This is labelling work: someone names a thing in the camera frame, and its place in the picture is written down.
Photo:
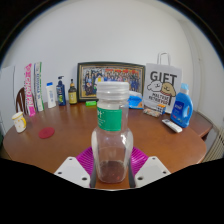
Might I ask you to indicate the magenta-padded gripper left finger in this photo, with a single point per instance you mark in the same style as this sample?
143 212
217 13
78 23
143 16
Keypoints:
71 170

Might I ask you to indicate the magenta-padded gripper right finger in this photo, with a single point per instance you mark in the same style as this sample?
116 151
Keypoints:
151 170

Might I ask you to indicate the clear plastic bottle green label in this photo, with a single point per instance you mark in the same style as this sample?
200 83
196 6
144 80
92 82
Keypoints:
111 146

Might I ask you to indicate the flat round red coaster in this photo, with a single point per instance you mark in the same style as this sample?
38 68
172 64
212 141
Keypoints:
46 132

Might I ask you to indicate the white handheld thermometer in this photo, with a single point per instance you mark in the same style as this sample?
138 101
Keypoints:
172 125

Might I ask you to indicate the small snack packet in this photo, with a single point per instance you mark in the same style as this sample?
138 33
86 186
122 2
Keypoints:
151 112

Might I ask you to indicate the small puzzle cube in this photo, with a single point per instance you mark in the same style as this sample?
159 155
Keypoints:
161 109

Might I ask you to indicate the white radiator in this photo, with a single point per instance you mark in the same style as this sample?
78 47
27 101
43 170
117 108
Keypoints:
216 146

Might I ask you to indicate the blue detergent bottle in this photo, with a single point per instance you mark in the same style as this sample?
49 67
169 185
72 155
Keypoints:
181 108

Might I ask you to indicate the amber pump bottle yellow label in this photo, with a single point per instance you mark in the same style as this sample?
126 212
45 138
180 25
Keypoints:
72 95

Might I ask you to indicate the dark blue pump bottle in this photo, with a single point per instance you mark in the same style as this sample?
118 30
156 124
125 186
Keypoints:
61 95

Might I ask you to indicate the white lotion bottle blue cap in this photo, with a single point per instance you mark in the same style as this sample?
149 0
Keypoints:
51 96

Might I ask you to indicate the white paper gift bag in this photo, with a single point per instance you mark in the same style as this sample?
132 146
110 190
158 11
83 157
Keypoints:
163 86

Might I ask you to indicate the dark wooden chair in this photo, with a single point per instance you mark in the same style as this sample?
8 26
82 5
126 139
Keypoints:
20 100

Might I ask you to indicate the white blue shuttlecock tube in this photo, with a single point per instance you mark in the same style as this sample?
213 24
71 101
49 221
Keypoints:
39 86

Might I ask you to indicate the framed group photo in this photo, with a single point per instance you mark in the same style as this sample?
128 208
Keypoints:
88 80

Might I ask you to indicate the white refrigerator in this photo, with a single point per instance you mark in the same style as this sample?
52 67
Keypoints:
6 96

